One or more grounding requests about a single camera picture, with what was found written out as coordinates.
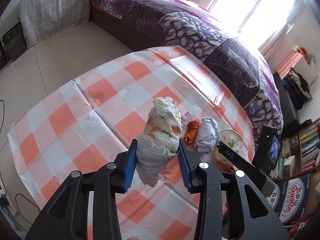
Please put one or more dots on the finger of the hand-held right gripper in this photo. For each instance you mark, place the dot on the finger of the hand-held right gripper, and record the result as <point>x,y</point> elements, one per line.
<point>230,153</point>

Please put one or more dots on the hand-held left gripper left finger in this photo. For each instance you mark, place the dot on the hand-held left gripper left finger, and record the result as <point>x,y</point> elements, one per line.
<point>130,167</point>

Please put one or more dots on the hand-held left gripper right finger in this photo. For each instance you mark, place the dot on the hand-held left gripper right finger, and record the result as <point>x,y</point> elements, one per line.
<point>186,167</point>

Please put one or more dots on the paper cup with green print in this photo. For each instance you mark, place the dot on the paper cup with green print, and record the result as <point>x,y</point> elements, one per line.
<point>232,140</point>

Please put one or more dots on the stack of small boxes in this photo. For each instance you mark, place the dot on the stack of small boxes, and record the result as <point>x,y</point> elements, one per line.
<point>290,163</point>

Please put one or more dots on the crumpled white plastic bag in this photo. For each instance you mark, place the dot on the crumpled white plastic bag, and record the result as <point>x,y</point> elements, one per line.
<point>206,135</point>

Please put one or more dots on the wooden bookshelf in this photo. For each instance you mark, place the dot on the wooden bookshelf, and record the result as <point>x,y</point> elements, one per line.
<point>299,150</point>

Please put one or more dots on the orange cloth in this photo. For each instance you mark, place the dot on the orange cloth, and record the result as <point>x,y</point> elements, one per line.
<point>191,131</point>

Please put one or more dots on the collection of colourful books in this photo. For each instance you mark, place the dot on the collection of colourful books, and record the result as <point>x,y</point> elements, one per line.
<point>310,145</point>

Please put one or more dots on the black bench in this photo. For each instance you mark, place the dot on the black bench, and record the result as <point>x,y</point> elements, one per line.
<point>291,110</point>

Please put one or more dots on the pale knitted strip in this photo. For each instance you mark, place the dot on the pale knitted strip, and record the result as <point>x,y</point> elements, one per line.
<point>187,118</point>

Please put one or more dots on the blue printed box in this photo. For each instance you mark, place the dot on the blue printed box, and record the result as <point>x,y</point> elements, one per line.
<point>290,200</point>

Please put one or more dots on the orange checked tablecloth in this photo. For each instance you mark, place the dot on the orange checked tablecloth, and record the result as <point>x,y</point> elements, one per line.
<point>75,120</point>

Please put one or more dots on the pile of folded clothes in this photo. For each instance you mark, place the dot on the pile of folded clothes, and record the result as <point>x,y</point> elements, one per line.
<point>297,85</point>

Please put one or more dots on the pink drawer cabinet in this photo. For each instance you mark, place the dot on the pink drawer cabinet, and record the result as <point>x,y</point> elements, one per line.
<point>302,67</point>

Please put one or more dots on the red yellow plush toy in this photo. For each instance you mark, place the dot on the red yellow plush toy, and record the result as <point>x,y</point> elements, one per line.
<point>302,50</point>

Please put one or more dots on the white power strip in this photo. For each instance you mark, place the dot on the white power strip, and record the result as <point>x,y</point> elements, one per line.
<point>10,208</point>

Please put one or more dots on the bed with purple bedspread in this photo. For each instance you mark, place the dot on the bed with purple bedspread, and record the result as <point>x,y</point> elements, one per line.
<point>175,17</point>

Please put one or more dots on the window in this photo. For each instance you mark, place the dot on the window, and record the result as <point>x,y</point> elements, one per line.
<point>237,5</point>

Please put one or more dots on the black floor box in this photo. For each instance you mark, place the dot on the black floor box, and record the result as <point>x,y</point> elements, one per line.
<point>13,42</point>

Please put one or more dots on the grey checked cloth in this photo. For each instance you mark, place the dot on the grey checked cloth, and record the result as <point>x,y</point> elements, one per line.
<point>50,10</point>

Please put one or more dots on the dark bed frame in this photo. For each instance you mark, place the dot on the dark bed frame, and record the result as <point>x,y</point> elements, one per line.
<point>112,25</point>

